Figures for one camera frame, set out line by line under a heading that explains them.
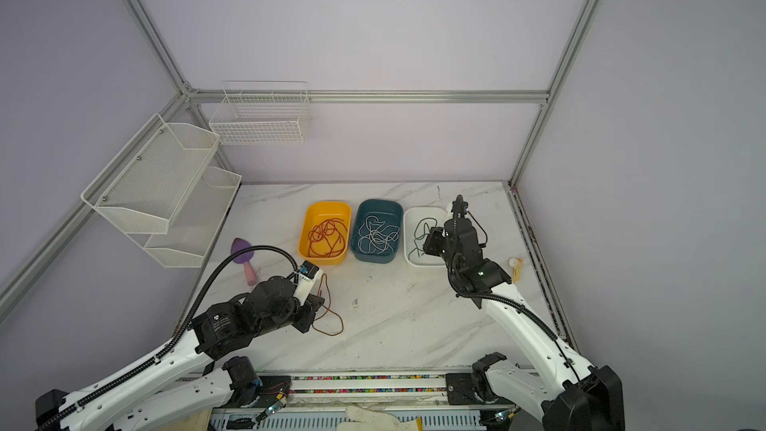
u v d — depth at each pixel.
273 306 0.54
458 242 0.56
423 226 0.81
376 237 1.04
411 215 1.07
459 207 0.69
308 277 0.64
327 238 1.04
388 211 1.11
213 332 0.49
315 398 0.73
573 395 0.38
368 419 0.70
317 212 1.05
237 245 1.02
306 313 0.64
